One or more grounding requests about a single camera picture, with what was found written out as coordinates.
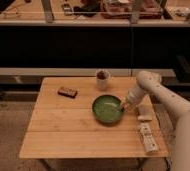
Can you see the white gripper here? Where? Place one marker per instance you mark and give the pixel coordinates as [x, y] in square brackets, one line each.
[134, 97]

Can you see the green ceramic bowl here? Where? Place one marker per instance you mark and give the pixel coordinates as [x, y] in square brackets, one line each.
[107, 109]

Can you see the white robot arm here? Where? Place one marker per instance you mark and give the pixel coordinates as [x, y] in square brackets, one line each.
[150, 83]

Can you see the small white block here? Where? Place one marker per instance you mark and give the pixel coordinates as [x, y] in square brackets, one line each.
[144, 118]

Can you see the white cup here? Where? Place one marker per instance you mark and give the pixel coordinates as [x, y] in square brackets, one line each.
[102, 77]

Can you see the brown rectangular block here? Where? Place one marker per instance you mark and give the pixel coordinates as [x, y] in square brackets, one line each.
[71, 93]

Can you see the wooden table board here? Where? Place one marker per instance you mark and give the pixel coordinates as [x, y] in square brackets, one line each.
[62, 127]

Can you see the tray with items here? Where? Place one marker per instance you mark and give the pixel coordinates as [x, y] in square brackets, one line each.
[123, 9]

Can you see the black device on shelf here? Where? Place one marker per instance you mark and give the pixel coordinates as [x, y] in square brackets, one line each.
[67, 9]

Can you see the metal shelf rack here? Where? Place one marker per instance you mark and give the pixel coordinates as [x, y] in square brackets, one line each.
[87, 13]

